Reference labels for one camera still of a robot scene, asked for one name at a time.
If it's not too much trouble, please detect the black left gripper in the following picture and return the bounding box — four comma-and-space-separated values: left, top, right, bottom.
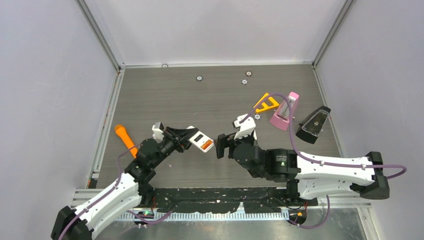
150, 126, 199, 168

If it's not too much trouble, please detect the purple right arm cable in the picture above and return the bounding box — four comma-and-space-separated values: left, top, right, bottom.
238, 93, 408, 231

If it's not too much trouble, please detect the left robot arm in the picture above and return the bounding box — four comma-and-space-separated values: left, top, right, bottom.
50, 123, 206, 240

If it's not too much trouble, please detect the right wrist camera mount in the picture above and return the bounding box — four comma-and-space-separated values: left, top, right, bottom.
232, 114, 257, 141

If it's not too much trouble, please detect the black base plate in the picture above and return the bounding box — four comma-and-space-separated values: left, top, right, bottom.
154, 187, 318, 214

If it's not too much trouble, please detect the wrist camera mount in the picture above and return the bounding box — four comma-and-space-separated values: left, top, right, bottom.
151, 121, 165, 142
232, 114, 257, 141

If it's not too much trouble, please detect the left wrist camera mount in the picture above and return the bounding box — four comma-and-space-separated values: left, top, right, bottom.
151, 121, 165, 142

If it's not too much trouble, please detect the pink metronome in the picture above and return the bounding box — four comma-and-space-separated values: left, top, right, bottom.
269, 92, 299, 131

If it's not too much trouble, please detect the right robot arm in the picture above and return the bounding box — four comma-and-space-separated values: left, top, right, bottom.
214, 133, 390, 205

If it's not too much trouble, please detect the yellow triangular plastic frame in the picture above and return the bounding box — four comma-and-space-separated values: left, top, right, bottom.
254, 92, 280, 114

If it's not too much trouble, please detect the white remote control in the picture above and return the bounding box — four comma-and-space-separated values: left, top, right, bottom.
188, 129, 214, 153

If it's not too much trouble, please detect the orange handle tool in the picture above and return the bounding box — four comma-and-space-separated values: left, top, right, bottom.
114, 124, 138, 158

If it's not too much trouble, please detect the orange AAA battery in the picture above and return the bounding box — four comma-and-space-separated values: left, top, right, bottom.
201, 139, 214, 151

